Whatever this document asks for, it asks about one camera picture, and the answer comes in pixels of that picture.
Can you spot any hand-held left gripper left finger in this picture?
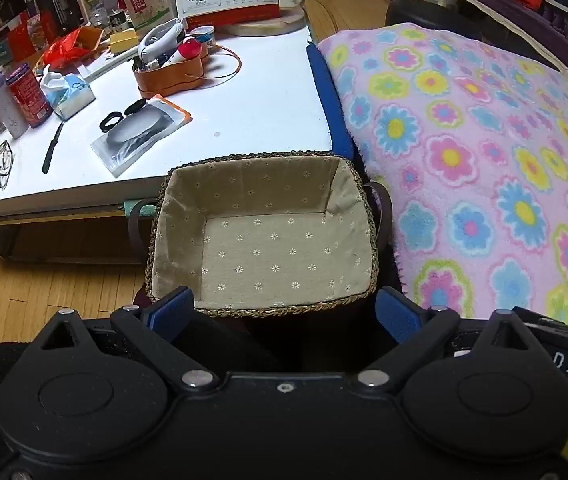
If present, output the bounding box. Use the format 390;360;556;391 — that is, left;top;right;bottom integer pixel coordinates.
26;286;217;392

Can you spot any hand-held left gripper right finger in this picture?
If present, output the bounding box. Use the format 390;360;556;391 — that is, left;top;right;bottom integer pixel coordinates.
356;286;547;392

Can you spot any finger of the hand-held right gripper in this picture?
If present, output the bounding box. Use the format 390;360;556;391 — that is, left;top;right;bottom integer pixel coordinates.
513;306;568;337

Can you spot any woven basket with beige lining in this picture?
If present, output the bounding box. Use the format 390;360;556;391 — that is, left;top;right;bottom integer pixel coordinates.
128;150;394;319

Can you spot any pink floral fleece blanket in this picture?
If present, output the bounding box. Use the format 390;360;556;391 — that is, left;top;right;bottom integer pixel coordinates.
316;27;568;478

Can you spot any clear plastic package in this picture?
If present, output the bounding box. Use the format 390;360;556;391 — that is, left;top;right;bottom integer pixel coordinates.
90;99;193;178

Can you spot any black knife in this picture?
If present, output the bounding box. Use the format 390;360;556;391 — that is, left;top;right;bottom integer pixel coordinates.
42;120;66;175

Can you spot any brown leather organizer box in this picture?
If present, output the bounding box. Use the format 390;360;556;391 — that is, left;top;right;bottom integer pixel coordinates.
132;42;242;100

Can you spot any soft tissue pack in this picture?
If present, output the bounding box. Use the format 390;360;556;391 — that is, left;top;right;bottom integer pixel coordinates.
39;67;96;121

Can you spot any red can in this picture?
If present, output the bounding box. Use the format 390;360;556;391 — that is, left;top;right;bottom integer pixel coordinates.
5;64;54;128

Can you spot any white bottle with red cap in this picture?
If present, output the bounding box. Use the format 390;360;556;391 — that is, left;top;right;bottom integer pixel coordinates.
161;39;201;67

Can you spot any purple tumbler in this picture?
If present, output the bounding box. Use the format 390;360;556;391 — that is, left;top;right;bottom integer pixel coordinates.
0;67;30;139

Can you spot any yellow box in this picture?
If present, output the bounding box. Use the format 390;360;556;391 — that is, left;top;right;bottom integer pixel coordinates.
109;30;139;54

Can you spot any white curved neck device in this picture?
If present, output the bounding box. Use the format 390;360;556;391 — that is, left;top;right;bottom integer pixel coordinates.
137;17;186;61

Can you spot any tape roll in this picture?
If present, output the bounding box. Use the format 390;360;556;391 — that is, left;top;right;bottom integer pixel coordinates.
184;25;216;46

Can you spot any red plastic bag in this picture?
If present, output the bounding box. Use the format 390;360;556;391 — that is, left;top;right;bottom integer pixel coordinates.
41;35;87;69

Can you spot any orange box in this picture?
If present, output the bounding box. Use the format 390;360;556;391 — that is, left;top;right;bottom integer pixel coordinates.
61;26;105;61

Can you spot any round wooden board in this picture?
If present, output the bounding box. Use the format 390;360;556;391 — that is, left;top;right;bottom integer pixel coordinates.
226;0;307;37

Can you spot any purple sofa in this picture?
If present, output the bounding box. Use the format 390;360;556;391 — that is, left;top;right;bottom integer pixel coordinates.
444;0;568;81

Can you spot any cardboard box with red print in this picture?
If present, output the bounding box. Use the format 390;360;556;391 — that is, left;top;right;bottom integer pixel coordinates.
114;0;172;36

